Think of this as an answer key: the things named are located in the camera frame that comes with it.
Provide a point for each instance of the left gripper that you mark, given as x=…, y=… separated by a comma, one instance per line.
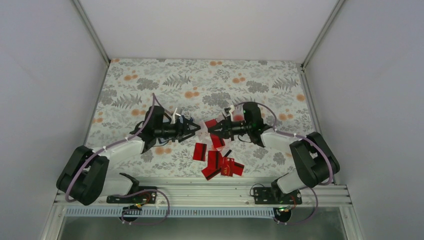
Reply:
x=179, y=134

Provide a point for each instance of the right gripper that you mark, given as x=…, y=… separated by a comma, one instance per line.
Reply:
x=226, y=127

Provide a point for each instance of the white floral card front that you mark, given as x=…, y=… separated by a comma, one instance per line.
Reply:
x=202, y=134

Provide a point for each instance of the blue card holder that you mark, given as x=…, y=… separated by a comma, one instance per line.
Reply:
x=186, y=120

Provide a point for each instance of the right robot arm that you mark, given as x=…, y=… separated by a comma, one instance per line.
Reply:
x=315, y=163

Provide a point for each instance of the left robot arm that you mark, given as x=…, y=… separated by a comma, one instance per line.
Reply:
x=85, y=176

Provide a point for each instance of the translucent red circle card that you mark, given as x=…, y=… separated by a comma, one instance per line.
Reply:
x=237, y=116

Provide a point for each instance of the red card black stripe middle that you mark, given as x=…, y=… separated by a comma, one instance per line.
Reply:
x=217, y=142

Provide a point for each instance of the red card black stripe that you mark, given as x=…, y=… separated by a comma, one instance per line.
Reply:
x=210, y=123
x=199, y=153
x=217, y=142

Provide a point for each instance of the red card black stripe top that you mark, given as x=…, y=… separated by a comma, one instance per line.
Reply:
x=210, y=123

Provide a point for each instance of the red card gold ribbon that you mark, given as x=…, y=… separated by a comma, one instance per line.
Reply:
x=230, y=167

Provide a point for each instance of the red card black stripe left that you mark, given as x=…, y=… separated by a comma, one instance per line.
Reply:
x=199, y=153

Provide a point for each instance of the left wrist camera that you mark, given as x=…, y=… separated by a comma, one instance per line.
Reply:
x=156, y=114

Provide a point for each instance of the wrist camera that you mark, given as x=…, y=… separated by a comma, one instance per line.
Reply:
x=156, y=114
x=252, y=113

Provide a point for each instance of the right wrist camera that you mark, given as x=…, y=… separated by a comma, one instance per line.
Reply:
x=252, y=113

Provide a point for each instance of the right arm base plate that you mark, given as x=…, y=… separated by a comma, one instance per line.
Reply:
x=270, y=196

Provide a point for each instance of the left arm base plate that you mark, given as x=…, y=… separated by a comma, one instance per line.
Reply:
x=148, y=196

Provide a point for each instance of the aluminium rail frame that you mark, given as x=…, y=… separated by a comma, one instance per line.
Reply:
x=235, y=192

